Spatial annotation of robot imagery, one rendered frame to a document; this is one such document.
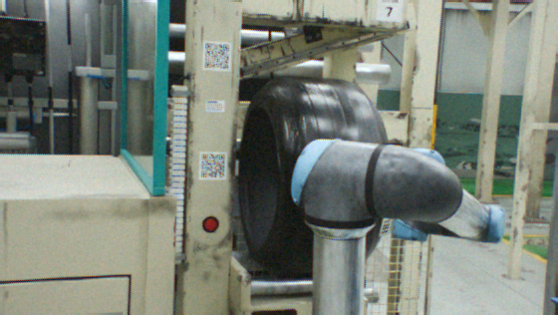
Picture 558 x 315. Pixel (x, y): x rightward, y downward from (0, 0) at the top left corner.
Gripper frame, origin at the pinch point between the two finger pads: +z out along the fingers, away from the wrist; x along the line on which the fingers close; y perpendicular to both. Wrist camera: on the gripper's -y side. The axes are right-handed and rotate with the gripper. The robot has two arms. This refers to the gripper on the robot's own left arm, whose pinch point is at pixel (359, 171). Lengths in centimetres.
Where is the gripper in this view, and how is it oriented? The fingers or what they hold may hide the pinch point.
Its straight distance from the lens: 176.4
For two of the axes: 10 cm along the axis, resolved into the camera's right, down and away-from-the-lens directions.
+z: -3.1, -0.1, 9.5
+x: -9.5, 0.0, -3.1
